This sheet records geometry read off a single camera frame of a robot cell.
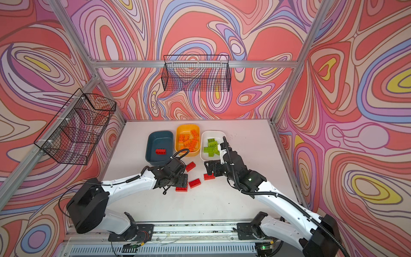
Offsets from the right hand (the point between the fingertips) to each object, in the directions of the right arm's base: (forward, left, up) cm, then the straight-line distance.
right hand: (214, 165), depth 77 cm
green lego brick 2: (+16, +1, -15) cm, 22 cm away
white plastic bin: (+30, +4, -12) cm, 32 cm away
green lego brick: (+27, 0, -14) cm, 31 cm away
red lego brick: (+18, +32, -13) cm, 40 cm away
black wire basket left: (+11, +67, +12) cm, 69 cm away
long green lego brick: (+20, +1, -15) cm, 25 cm away
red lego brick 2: (+8, +13, -15) cm, 22 cm away
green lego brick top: (+24, -1, -15) cm, 29 cm away
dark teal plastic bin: (+22, +34, -14) cm, 43 cm away
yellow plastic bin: (+40, +18, -17) cm, 47 cm away
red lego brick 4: (+1, +3, -16) cm, 17 cm away
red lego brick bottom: (-5, +18, -16) cm, 25 cm away
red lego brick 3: (-2, +11, -16) cm, 19 cm away
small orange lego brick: (+22, +19, -14) cm, 32 cm away
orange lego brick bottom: (+30, +20, -15) cm, 39 cm away
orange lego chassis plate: (+25, +13, -15) cm, 32 cm away
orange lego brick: (+34, +12, -15) cm, 39 cm away
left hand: (0, +17, -14) cm, 22 cm away
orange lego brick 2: (+30, +17, -15) cm, 38 cm away
